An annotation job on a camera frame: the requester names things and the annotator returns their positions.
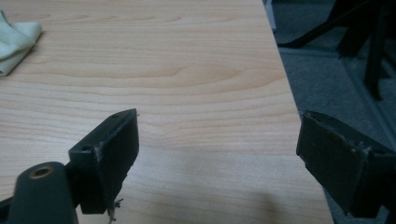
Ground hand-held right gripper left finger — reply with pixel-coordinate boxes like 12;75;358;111
68;107;140;216

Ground grey metal floor rail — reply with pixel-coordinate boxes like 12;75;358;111
278;46;396;150

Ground light green sock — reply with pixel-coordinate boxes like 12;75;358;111
0;8;43;78

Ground white table leg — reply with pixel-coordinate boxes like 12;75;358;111
262;0;277;33

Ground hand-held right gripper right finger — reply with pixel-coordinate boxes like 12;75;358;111
295;110;396;218

